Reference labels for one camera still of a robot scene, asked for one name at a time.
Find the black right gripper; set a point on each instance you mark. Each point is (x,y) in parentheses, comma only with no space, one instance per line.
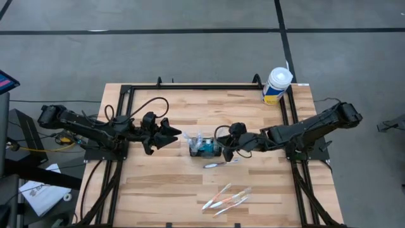
(250,142)

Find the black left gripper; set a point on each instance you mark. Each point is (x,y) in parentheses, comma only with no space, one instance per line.
(150,136)

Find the orange toothbrush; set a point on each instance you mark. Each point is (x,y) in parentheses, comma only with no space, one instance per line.
(231,207)
(231,198)
(216,197)

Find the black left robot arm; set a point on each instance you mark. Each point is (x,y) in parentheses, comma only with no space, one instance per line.
(82,125)

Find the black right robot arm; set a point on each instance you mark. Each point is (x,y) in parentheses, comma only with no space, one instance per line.
(316,125)

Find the white-lidded blue yellow wipes canister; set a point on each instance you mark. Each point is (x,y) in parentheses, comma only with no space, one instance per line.
(278,82)

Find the black table clamp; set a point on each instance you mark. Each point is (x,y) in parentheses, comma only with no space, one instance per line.
(169,225)
(237,225)

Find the white tape roll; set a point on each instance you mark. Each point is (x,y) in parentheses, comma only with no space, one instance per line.
(64,197)

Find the white paper booklet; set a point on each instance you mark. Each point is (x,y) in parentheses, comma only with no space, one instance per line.
(44,196)

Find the black equipment stand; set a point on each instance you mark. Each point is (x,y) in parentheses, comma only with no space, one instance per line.
(27,149)

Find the blue-lit monitor screen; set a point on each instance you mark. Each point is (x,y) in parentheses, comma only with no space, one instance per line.
(8,83)

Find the grey stand foot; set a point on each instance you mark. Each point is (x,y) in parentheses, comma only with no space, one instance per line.
(392,125)

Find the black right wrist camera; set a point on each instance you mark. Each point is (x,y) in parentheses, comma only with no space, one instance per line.
(238,130)

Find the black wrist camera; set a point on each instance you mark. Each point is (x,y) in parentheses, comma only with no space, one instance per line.
(238,130)
(148,120)

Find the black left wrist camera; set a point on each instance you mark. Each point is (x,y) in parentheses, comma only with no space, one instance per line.
(148,120)

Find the small black frame hook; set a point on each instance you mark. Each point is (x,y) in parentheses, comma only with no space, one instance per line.
(159,83)

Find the black aluminium extrusion frame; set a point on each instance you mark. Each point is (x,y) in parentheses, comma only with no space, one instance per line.
(205,86)

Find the large black frame hook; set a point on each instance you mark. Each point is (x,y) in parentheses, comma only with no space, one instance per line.
(253,81)

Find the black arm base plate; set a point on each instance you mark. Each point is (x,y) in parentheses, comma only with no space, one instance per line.
(95,155)
(321,155)

